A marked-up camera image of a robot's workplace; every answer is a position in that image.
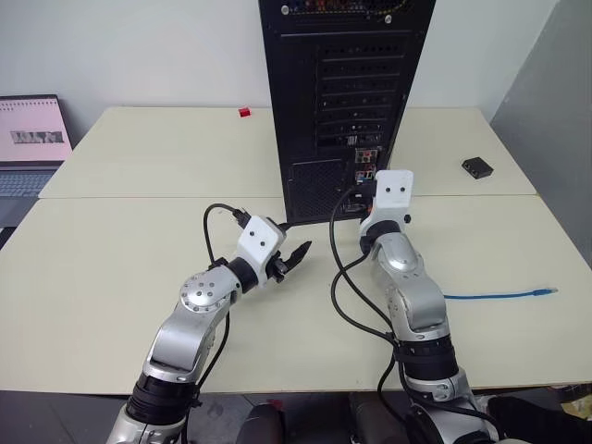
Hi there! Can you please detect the small black adapter box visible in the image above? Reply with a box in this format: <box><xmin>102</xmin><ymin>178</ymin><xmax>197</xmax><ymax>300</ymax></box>
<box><xmin>461</xmin><ymin>156</ymin><xmax>496</xmax><ymax>180</ymax></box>

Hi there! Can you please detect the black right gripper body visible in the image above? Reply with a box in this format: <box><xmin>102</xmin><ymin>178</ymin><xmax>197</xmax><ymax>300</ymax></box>
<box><xmin>359</xmin><ymin>182</ymin><xmax>376</xmax><ymax>216</ymax></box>

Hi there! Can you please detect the blue ethernet cable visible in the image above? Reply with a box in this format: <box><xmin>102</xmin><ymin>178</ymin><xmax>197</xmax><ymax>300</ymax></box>
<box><xmin>442</xmin><ymin>287</ymin><xmax>560</xmax><ymax>301</ymax></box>

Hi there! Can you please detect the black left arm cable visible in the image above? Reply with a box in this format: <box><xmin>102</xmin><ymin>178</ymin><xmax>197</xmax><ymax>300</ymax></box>
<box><xmin>182</xmin><ymin>203</ymin><xmax>253</xmax><ymax>444</ymax></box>

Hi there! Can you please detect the open grey laptop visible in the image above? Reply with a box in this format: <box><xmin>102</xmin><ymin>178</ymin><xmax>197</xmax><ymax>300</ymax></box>
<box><xmin>0</xmin><ymin>94</ymin><xmax>74</xmax><ymax>201</ymax></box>

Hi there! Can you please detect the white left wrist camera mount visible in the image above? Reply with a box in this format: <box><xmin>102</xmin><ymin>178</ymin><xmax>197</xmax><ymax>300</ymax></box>
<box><xmin>236</xmin><ymin>215</ymin><xmax>287</xmax><ymax>290</ymax></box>

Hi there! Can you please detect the black computer tower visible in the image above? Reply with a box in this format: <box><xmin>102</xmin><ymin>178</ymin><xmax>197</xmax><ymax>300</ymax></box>
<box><xmin>257</xmin><ymin>0</ymin><xmax>437</xmax><ymax>227</ymax></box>

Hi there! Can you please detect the dark rounded shape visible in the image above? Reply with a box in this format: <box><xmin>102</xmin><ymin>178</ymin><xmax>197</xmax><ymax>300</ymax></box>
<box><xmin>347</xmin><ymin>391</ymin><xmax>413</xmax><ymax>444</ymax></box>
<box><xmin>238</xmin><ymin>402</ymin><xmax>284</xmax><ymax>444</ymax></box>

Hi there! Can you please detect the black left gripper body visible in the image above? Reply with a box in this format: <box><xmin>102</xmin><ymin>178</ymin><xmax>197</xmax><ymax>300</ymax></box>
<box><xmin>266</xmin><ymin>252</ymin><xmax>291</xmax><ymax>285</ymax></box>

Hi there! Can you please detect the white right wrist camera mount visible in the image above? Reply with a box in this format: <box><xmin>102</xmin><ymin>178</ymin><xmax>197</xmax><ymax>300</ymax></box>
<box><xmin>359</xmin><ymin>169</ymin><xmax>414</xmax><ymax>237</ymax></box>

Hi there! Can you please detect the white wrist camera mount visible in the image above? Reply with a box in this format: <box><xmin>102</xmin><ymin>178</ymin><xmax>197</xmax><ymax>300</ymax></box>
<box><xmin>359</xmin><ymin>169</ymin><xmax>414</xmax><ymax>237</ymax></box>
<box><xmin>236</xmin><ymin>215</ymin><xmax>287</xmax><ymax>290</ymax></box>

